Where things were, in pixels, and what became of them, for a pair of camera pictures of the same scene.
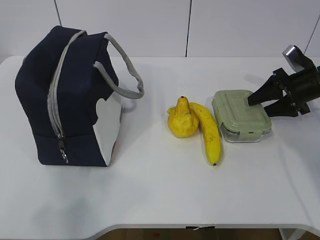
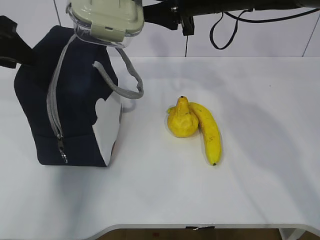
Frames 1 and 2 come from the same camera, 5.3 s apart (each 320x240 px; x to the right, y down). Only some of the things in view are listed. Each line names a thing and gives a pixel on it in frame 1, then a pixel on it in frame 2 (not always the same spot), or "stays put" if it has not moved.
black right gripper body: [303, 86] -> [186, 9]
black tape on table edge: [193, 227] stays put
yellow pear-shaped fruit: [182, 122] stays put
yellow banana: [209, 128] stays put
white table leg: [292, 233] stays put
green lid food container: [239, 121] -> [109, 23]
